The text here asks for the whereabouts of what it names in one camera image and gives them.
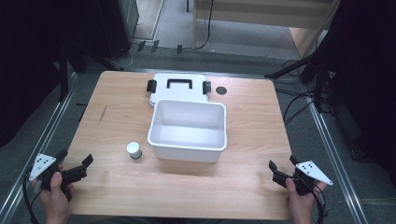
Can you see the black metal stand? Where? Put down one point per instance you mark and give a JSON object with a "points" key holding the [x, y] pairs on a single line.
{"points": [[63, 71]]}

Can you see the round dark table grommet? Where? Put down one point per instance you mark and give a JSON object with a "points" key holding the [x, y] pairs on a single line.
{"points": [[221, 90]]}

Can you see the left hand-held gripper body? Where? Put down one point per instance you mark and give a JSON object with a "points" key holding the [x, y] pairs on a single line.
{"points": [[42, 163]]}

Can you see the person's right hand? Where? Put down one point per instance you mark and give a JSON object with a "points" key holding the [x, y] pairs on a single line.
{"points": [[300, 205]]}

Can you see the black tripod stand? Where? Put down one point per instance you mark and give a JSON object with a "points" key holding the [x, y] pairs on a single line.
{"points": [[317, 77]]}

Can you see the person's left hand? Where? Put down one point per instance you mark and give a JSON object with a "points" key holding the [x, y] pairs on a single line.
{"points": [[56, 202]]}

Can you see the black cabinet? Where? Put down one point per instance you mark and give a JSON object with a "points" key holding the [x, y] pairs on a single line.
{"points": [[115, 25]]}

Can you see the small white jar green label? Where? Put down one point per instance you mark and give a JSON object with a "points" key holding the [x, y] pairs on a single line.
{"points": [[134, 148]]}

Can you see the white plastic storage box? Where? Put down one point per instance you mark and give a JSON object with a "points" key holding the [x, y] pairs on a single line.
{"points": [[186, 149]]}

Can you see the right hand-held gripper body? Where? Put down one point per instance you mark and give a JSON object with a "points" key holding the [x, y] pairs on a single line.
{"points": [[306, 177]]}

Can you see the dark curtain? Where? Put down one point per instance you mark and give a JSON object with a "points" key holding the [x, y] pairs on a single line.
{"points": [[28, 62], [370, 77]]}

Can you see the metal floor rail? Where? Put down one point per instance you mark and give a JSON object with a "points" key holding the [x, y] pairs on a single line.
{"points": [[37, 146], [336, 161]]}

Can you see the light wooden furniture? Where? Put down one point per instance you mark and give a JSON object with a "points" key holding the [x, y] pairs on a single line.
{"points": [[249, 14]]}

